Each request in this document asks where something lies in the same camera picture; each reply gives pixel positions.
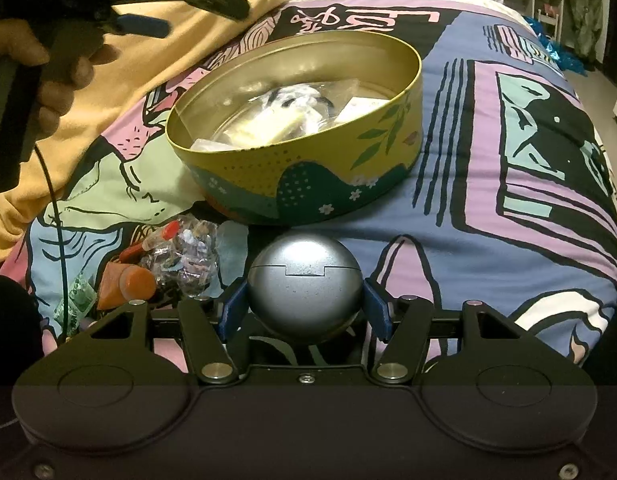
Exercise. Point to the white flat packet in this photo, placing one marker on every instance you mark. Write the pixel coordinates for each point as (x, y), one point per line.
(361, 106)

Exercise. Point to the green patterned packet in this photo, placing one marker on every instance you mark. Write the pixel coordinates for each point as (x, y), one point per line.
(76, 300)

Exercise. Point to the shiny blue tinsel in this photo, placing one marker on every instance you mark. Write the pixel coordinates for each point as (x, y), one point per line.
(555, 52)

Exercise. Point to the silver metal ball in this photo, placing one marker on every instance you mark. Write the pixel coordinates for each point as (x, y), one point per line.
(304, 292)

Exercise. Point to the colourful printed blanket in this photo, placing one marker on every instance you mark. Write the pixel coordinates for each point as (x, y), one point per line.
(488, 170)

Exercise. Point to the person's left hand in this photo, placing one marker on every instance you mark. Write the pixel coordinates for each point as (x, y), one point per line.
(63, 95)

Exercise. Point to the white tissue packet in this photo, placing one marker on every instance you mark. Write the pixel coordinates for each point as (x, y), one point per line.
(266, 130)

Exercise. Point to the clear bag of white lace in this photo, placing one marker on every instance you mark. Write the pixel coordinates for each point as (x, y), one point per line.
(293, 102)

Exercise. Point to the yellow blanket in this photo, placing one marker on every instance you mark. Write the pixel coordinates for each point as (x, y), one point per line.
(153, 75)

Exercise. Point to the round gold tin container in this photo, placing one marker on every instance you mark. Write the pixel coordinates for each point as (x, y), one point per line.
(298, 160)

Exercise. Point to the white stool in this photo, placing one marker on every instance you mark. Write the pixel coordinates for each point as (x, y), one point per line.
(548, 22)

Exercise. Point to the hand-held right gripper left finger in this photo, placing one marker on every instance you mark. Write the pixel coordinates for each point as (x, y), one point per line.
(234, 312)

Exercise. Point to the green coat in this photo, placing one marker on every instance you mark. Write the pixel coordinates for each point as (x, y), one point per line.
(587, 10)

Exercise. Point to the clear bag of colourful bits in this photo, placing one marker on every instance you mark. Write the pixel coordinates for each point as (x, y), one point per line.
(188, 252)

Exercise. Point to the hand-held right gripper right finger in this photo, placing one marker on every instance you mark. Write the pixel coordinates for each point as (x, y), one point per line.
(378, 307)

